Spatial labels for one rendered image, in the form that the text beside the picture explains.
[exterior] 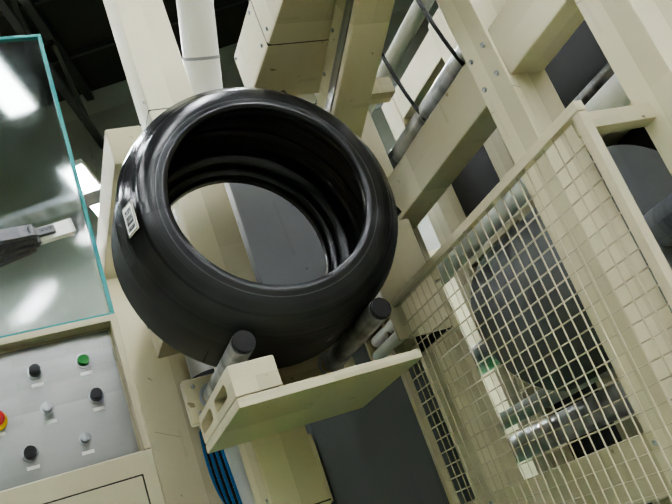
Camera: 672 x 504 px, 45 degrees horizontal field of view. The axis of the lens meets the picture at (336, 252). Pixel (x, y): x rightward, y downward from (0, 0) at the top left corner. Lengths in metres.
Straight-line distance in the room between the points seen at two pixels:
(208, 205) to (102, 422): 0.62
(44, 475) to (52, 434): 0.10
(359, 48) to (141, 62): 0.60
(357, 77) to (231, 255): 0.52
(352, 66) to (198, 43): 0.90
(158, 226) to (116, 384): 0.77
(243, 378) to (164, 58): 1.05
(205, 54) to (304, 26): 0.81
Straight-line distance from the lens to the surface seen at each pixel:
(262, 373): 1.45
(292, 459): 1.81
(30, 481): 2.14
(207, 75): 2.74
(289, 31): 1.98
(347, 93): 1.99
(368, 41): 1.92
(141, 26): 2.28
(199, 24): 2.73
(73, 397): 2.19
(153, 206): 1.54
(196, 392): 1.78
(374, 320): 1.56
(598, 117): 1.33
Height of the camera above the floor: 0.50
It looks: 20 degrees up
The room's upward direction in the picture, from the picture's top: 21 degrees counter-clockwise
